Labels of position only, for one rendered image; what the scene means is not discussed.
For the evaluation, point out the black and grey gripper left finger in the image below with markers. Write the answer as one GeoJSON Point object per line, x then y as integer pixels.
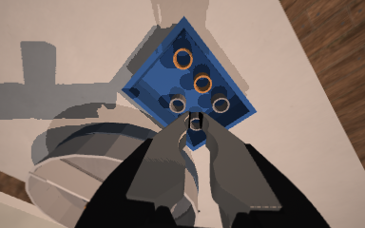
{"type": "Point", "coordinates": [153, 175]}

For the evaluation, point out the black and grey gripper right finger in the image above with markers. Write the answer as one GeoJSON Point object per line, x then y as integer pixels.
{"type": "Point", "coordinates": [244, 181]}

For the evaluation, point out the grey metal sleeve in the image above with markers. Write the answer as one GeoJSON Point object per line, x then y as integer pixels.
{"type": "Point", "coordinates": [177, 109]}
{"type": "Point", "coordinates": [194, 126]}
{"type": "Point", "coordinates": [222, 108]}

